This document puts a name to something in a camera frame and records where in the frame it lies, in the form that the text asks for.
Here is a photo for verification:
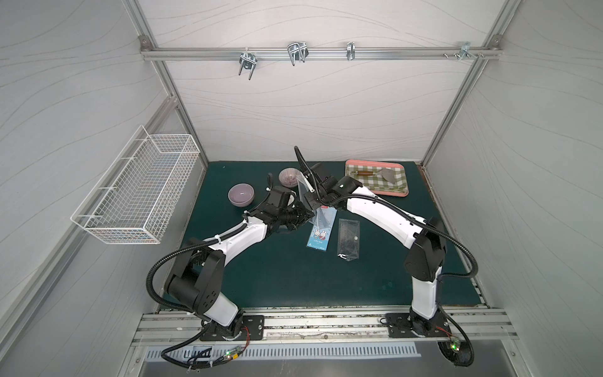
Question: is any clear ruler set pouch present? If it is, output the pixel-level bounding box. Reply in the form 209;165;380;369
296;174;333;230

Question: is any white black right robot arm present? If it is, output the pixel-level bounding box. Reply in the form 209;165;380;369
294;146;479;368

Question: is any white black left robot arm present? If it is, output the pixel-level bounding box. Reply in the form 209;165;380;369
145;184;314;371

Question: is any blue printed ruler set card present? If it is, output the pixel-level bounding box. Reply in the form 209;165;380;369
306;206;337;251

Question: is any purple striped bowl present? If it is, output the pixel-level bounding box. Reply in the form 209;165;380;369
278;167;301;189

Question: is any plain lilac bowl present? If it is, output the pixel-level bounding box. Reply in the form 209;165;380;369
228;183;255;207

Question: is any green white checkered cloth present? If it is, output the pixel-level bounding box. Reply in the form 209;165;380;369
345;162;408;193

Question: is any pink plastic tray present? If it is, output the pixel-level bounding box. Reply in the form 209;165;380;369
345;159;410;198

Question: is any metal u-bolt clamp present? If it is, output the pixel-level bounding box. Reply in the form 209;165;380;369
238;52;258;80
287;42;309;66
346;42;356;61

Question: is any wooden handled metal scraper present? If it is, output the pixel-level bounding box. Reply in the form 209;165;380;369
350;168;397;184

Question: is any white wire basket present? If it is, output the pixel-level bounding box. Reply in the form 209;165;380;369
71;126;199;245

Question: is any aluminium overhead rail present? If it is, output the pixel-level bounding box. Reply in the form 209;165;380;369
141;43;503;62

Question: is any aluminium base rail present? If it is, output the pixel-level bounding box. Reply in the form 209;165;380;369
131;306;518;346

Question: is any metal bracket clamp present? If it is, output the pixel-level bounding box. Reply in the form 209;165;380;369
442;42;485;61

